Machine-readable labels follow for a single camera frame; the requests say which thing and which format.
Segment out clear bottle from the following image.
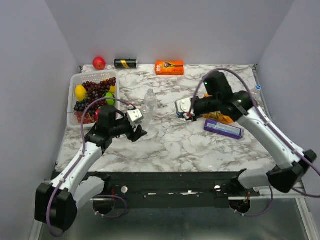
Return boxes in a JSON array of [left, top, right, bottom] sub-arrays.
[[140, 103, 158, 129], [251, 87, 262, 102], [144, 88, 158, 111]]

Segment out blue cap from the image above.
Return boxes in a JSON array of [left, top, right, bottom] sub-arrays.
[[254, 85, 262, 91]]

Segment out blue cap table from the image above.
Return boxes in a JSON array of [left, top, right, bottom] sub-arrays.
[[177, 113, 185, 118]]

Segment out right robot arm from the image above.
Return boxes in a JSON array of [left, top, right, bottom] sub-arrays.
[[175, 68, 317, 196]]

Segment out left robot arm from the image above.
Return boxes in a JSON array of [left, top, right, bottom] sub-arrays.
[[34, 105, 147, 231]]

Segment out purple toothpaste box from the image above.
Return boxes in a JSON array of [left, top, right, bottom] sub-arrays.
[[203, 119, 244, 140]]

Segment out orange snack bag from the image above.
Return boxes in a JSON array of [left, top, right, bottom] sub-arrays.
[[202, 94, 235, 125]]

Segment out green toy fruit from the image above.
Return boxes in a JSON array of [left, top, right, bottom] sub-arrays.
[[103, 92, 116, 106]]

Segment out red dragon fruit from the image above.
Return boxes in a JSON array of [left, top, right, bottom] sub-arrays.
[[94, 105, 117, 123]]

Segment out light red grapes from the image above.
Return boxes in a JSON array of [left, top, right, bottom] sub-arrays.
[[74, 111, 96, 125]]

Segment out yellow fruit behind grapes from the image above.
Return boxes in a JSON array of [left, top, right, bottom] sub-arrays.
[[109, 85, 117, 94]]

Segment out red grape bunch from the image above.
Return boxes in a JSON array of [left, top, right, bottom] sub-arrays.
[[82, 77, 117, 107]]

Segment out dark blue grapes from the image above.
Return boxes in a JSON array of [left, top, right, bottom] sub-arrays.
[[73, 99, 88, 112]]

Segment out orange razor box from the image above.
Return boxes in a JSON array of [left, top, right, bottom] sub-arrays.
[[155, 61, 185, 76]]

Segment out yellow lemon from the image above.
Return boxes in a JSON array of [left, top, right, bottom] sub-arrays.
[[75, 84, 87, 102]]

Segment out black gold can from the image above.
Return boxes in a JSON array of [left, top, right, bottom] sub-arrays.
[[114, 59, 139, 69]]

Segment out white plastic basket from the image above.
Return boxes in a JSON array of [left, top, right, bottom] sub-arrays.
[[67, 70, 120, 129]]

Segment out red apple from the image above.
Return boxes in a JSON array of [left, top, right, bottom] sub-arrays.
[[92, 57, 106, 71]]

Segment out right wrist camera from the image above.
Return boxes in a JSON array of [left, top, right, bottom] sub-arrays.
[[175, 98, 193, 115]]

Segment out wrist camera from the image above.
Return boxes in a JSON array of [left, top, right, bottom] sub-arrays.
[[175, 98, 193, 115], [126, 108, 144, 124]]

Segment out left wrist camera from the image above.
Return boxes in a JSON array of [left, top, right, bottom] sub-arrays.
[[126, 108, 144, 124]]

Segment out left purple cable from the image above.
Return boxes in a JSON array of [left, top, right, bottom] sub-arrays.
[[46, 97, 136, 238]]

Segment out purple cable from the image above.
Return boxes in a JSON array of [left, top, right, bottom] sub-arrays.
[[188, 67, 320, 198], [46, 97, 136, 238]]

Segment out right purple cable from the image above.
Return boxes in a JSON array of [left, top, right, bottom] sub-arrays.
[[188, 67, 320, 198]]

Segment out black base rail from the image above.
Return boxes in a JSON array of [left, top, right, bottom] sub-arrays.
[[84, 172, 260, 209]]

